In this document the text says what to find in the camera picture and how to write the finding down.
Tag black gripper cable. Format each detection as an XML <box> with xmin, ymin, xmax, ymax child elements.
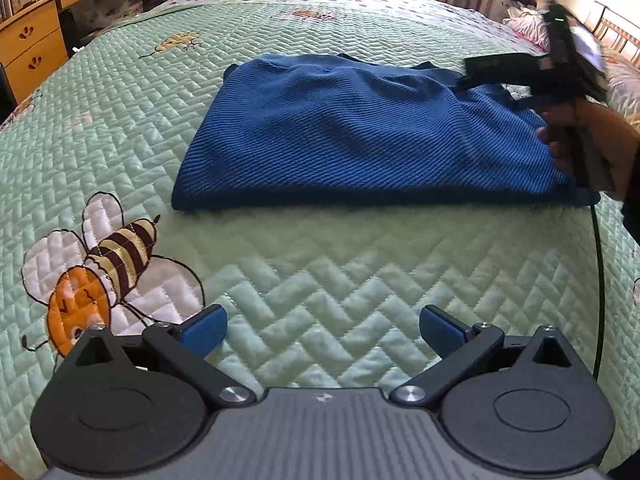
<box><xmin>588</xmin><ymin>202</ymin><xmax>608</xmax><ymax>380</ymax></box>

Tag person's right hand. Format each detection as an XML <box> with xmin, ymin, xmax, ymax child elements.
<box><xmin>538</xmin><ymin>100</ymin><xmax>639</xmax><ymax>200</ymax></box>

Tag green quilted bee bedspread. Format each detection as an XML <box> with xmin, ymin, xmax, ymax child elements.
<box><xmin>1</xmin><ymin>0</ymin><xmax>639</xmax><ymax>479</ymax></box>

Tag wooden desk with drawers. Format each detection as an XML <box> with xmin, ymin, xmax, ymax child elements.
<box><xmin>1</xmin><ymin>0</ymin><xmax>82</xmax><ymax>103</ymax></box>

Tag blue knit sweater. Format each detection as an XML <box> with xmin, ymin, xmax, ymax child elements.
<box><xmin>171</xmin><ymin>54</ymin><xmax>600</xmax><ymax>211</ymax></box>

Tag floral pillow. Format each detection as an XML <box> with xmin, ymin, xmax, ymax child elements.
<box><xmin>503</xmin><ymin>4</ymin><xmax>639</xmax><ymax>128</ymax></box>

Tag wooden bed headboard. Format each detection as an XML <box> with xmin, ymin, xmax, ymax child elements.
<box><xmin>592</xmin><ymin>2</ymin><xmax>640</xmax><ymax>68</ymax></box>

